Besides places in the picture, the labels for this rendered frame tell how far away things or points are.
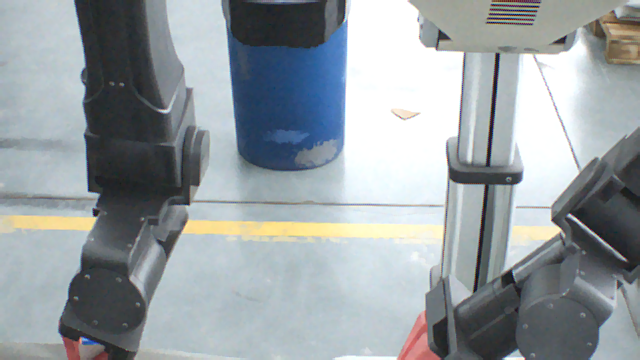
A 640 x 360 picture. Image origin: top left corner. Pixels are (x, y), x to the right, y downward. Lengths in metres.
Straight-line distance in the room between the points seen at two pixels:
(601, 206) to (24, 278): 2.27
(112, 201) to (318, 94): 2.36
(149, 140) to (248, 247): 2.13
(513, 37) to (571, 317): 0.61
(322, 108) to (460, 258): 1.71
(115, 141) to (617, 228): 0.36
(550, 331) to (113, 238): 0.30
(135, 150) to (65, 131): 2.91
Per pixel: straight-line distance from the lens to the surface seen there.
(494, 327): 0.68
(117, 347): 0.71
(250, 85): 2.98
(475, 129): 1.25
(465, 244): 1.35
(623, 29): 4.17
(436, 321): 0.70
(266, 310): 2.49
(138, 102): 0.58
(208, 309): 2.51
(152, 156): 0.62
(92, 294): 0.62
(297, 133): 3.02
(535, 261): 0.67
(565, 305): 0.59
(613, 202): 0.64
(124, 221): 0.62
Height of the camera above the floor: 1.59
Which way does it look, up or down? 32 degrees down
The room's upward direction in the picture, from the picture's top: 1 degrees counter-clockwise
